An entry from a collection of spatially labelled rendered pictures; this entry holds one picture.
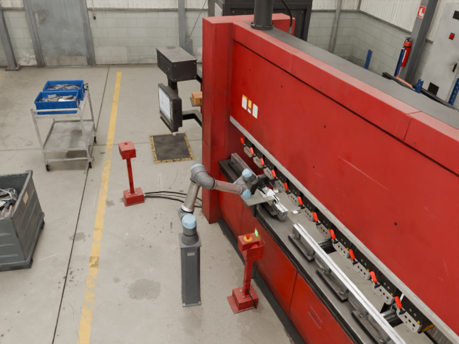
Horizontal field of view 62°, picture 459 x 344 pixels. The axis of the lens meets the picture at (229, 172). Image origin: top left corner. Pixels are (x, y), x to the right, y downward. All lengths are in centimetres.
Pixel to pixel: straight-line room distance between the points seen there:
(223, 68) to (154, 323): 241
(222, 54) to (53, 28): 668
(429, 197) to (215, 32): 229
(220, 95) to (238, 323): 213
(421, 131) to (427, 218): 44
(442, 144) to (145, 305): 290
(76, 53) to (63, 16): 84
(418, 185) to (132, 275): 293
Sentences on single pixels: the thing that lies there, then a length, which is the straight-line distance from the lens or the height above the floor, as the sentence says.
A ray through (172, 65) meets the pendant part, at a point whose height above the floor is 191.
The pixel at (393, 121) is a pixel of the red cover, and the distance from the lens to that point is 213.
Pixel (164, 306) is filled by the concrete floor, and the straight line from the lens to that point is 385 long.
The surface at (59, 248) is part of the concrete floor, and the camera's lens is 460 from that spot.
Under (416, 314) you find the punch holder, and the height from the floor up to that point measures 129.
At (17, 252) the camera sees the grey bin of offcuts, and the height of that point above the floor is 27.
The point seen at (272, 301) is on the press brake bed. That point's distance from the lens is 385.
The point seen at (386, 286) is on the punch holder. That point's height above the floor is 128.
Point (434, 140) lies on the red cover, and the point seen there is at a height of 225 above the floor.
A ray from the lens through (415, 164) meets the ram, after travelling 210.
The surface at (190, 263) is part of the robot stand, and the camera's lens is 340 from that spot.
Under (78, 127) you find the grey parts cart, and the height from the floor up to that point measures 33.
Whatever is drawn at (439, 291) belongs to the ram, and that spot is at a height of 154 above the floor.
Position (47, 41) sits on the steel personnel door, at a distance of 1000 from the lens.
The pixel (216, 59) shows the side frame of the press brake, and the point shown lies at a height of 198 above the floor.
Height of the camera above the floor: 305
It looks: 33 degrees down
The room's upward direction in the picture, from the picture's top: 3 degrees clockwise
